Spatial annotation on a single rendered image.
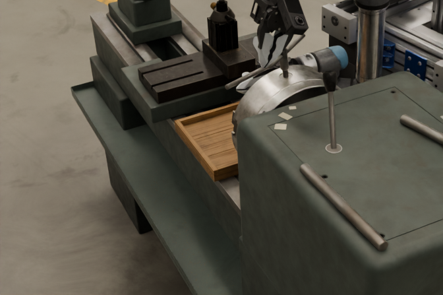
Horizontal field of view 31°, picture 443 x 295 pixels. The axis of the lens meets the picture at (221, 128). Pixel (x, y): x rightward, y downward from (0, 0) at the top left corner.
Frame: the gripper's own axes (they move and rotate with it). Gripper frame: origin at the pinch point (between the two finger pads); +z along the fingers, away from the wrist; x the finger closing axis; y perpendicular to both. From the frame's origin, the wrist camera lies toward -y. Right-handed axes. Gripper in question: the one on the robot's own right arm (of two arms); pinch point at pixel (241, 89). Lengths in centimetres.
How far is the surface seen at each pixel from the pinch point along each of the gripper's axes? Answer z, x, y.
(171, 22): -9, -16, 81
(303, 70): -7.1, 15.7, -23.3
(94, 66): 17, -41, 108
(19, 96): 36, -108, 217
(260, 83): 4.3, 14.3, -21.3
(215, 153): 9.8, -19.0, -0.2
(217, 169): 13.6, -17.1, -10.4
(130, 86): 20, -17, 46
